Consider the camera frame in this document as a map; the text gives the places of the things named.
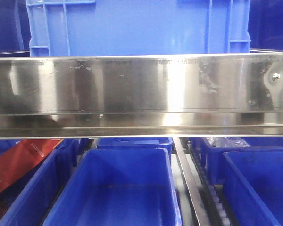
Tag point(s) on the stainless steel shelf beam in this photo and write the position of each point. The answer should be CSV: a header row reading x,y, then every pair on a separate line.
x,y
201,95

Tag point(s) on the large blue crate upper shelf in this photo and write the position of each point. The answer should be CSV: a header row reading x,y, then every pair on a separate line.
x,y
77,28

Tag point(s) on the blue bin centre rear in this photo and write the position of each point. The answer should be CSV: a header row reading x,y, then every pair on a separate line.
x,y
136,142

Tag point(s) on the blue bin centre front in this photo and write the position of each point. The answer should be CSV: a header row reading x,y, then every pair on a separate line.
x,y
119,187

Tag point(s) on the clear plastic bag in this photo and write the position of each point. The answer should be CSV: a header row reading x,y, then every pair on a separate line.
x,y
227,142

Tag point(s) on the white roller track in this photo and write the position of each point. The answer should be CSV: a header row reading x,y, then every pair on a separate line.
x,y
211,195

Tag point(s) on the red packet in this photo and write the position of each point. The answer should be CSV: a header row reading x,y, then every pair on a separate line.
x,y
23,157

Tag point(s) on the blue bin right front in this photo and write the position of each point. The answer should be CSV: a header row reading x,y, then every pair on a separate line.
x,y
253,187

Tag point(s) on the blue bin left front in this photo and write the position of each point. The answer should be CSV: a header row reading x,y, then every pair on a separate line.
x,y
26,202

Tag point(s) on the dark blue crate upper right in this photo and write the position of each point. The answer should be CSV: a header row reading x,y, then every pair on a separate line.
x,y
266,24

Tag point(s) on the dark blue crate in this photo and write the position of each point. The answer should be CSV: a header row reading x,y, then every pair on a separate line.
x,y
14,26
266,24

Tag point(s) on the dark blue crate upper left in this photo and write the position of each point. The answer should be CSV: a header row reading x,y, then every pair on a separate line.
x,y
14,26

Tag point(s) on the steel divider rail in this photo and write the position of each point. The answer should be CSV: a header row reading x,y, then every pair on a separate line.
x,y
197,207

